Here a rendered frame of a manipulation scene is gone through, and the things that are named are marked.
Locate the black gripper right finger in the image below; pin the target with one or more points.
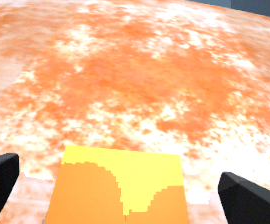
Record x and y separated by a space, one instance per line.
243 202

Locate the orange block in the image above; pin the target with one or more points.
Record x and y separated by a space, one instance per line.
108 186

